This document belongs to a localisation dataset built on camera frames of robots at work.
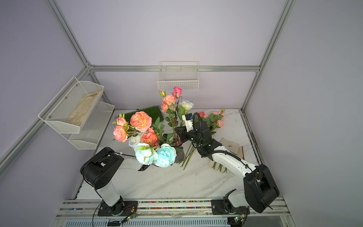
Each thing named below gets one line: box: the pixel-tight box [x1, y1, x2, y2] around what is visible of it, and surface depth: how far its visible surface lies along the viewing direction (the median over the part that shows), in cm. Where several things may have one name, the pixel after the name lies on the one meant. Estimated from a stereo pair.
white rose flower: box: [128, 132, 143, 148], surface depth 52 cm
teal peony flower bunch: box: [133, 142, 177, 168], surface depth 45 cm
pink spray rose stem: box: [159, 90, 179, 134], surface depth 72 cm
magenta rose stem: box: [172, 86, 183, 99], surface depth 72 cm
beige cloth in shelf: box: [66, 90, 102, 127], surface depth 81 cm
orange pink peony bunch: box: [112, 111, 160, 148], surface depth 50 cm
